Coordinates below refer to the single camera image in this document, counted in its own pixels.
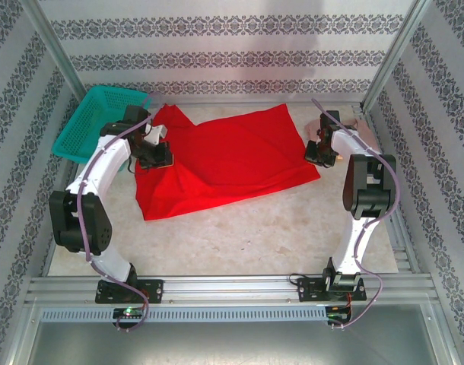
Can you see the teal plastic mesh basket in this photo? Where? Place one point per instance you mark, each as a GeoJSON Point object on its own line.
{"type": "Point", "coordinates": [80, 125]}

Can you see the red t-shirt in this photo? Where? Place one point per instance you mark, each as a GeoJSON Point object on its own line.
{"type": "Point", "coordinates": [232, 159]}

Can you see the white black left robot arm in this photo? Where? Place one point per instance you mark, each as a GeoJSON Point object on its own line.
{"type": "Point", "coordinates": [102, 167]}

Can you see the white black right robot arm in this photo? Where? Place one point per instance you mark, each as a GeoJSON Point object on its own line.
{"type": "Point", "coordinates": [369, 190]}

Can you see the pink folded t-shirt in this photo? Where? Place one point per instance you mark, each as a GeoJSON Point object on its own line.
{"type": "Point", "coordinates": [363, 125]}

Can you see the aluminium table edge bar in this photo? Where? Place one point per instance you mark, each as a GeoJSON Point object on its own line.
{"type": "Point", "coordinates": [224, 103]}
{"type": "Point", "coordinates": [405, 251]}

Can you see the grey sheet metal panel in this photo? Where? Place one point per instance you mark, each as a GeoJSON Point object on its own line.
{"type": "Point", "coordinates": [232, 346]}

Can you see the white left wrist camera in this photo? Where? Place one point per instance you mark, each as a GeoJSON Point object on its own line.
{"type": "Point", "coordinates": [156, 134]}

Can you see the aluminium frame post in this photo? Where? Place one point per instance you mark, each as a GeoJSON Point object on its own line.
{"type": "Point", "coordinates": [56, 49]}
{"type": "Point", "coordinates": [398, 49]}

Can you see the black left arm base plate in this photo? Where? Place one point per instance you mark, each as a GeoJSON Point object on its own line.
{"type": "Point", "coordinates": [154, 291]}

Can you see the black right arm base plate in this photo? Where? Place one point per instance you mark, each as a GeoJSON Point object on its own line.
{"type": "Point", "coordinates": [308, 291]}

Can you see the long aluminium mounting rail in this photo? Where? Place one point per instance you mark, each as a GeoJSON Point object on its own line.
{"type": "Point", "coordinates": [232, 289]}

